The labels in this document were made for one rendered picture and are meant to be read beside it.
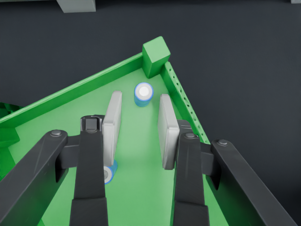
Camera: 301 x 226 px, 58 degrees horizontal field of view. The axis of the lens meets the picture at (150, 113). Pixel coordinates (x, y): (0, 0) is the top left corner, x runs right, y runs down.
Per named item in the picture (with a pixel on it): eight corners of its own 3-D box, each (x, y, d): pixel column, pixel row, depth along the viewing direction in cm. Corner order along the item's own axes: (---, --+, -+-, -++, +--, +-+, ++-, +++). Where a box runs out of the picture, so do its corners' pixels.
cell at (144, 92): (152, 102, 32) (157, 95, 25) (138, 109, 32) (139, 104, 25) (145, 89, 32) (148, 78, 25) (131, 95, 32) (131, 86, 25)
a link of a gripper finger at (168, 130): (167, 128, 16) (179, 128, 16) (160, 93, 23) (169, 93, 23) (162, 170, 17) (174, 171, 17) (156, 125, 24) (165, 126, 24)
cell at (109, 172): (120, 169, 31) (116, 179, 25) (105, 176, 31) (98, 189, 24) (113, 154, 31) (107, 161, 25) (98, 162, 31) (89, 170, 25)
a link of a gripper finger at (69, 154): (97, 172, 15) (44, 169, 15) (108, 133, 20) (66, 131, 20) (97, 149, 15) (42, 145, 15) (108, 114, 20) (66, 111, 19)
